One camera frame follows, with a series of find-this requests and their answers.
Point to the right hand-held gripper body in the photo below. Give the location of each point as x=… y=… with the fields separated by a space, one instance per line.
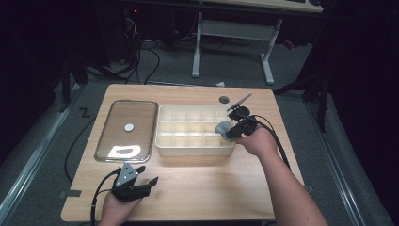
x=246 y=125

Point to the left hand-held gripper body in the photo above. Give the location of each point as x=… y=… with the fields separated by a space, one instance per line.
x=127 y=193

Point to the gray sock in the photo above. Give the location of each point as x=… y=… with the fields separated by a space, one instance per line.
x=222 y=128

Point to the white compartment storage box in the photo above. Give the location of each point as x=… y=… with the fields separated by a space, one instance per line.
x=191 y=151

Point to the person's right hand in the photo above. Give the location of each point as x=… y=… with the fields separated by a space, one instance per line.
x=258 y=142

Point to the person's left hand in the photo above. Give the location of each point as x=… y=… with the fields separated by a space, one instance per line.
x=116 y=213

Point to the white paper scrap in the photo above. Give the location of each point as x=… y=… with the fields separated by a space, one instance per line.
x=220 y=84

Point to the transparent plastic box lid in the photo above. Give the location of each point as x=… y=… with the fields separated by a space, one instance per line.
x=125 y=113

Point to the black metal stand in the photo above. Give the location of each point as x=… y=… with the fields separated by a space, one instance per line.
x=66 y=84
x=321 y=100

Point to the small red object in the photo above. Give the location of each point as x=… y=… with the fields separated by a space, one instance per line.
x=289 y=44

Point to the white metal frame desk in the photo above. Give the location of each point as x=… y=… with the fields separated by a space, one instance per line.
x=235 y=29

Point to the metal floor rail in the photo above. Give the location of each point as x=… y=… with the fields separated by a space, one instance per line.
x=337 y=166
x=34 y=163

